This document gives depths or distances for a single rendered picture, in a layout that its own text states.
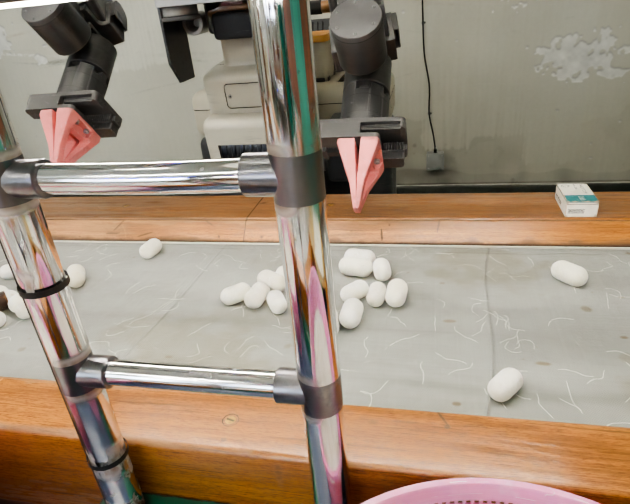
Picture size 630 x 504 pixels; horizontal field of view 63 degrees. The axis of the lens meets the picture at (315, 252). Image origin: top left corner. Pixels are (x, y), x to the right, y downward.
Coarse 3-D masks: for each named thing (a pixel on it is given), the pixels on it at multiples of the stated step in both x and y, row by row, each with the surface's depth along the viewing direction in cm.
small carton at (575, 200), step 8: (560, 184) 65; (568, 184) 65; (576, 184) 65; (584, 184) 64; (560, 192) 63; (568, 192) 62; (576, 192) 62; (584, 192) 62; (592, 192) 62; (560, 200) 63; (568, 200) 60; (576, 200) 60; (584, 200) 60; (592, 200) 60; (560, 208) 63; (568, 208) 61; (576, 208) 60; (584, 208) 60; (592, 208) 60; (568, 216) 61; (576, 216) 61; (584, 216) 61; (592, 216) 60
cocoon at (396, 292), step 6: (390, 282) 53; (396, 282) 52; (402, 282) 52; (390, 288) 51; (396, 288) 51; (402, 288) 51; (390, 294) 51; (396, 294) 51; (402, 294) 51; (390, 300) 51; (396, 300) 51; (402, 300) 51; (396, 306) 51
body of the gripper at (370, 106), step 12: (372, 84) 60; (348, 96) 61; (360, 96) 60; (372, 96) 60; (384, 96) 60; (348, 108) 60; (360, 108) 59; (372, 108) 59; (384, 108) 60; (324, 120) 59; (336, 120) 58; (348, 120) 58; (360, 120) 58; (372, 120) 58; (384, 120) 57; (396, 120) 57; (384, 132) 58; (396, 132) 58; (324, 156) 64
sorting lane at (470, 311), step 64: (0, 256) 72; (64, 256) 70; (128, 256) 68; (192, 256) 66; (256, 256) 65; (384, 256) 62; (448, 256) 60; (512, 256) 59; (576, 256) 58; (128, 320) 54; (192, 320) 53; (256, 320) 52; (384, 320) 50; (448, 320) 49; (512, 320) 48; (576, 320) 47; (384, 384) 42; (448, 384) 41; (576, 384) 40
